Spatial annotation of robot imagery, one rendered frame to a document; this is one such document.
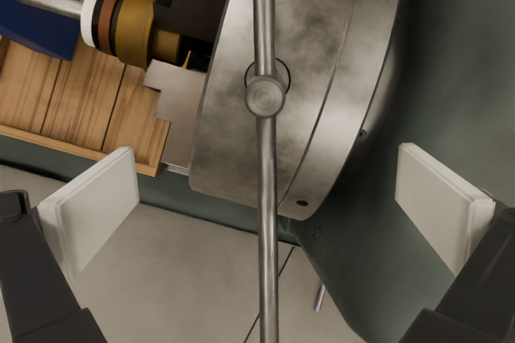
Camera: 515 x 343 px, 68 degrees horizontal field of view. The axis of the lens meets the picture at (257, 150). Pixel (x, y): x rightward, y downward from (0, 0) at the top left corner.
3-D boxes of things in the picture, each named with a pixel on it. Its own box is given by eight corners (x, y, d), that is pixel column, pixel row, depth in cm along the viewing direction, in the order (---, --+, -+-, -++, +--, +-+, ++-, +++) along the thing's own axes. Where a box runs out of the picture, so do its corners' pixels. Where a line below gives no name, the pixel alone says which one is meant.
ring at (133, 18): (192, -15, 38) (103, -42, 38) (166, 73, 38) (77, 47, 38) (201, 16, 47) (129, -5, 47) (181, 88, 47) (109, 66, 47)
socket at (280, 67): (247, 56, 31) (244, 57, 28) (288, 55, 30) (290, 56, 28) (247, 97, 31) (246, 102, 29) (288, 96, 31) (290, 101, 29)
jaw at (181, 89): (249, 86, 41) (219, 192, 41) (248, 92, 46) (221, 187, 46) (149, 57, 40) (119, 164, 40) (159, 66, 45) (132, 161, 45)
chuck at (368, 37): (354, -33, 54) (458, -126, 24) (288, 167, 63) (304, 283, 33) (331, -40, 54) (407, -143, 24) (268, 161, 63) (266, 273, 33)
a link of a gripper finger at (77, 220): (72, 285, 13) (50, 285, 13) (140, 202, 20) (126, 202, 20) (57, 204, 12) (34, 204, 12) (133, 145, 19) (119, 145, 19)
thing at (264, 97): (254, 63, 31) (243, 77, 20) (281, 62, 31) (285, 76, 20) (254, 89, 31) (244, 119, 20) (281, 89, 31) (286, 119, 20)
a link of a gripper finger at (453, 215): (473, 200, 11) (498, 200, 11) (398, 142, 18) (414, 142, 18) (460, 286, 12) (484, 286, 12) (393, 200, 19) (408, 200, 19)
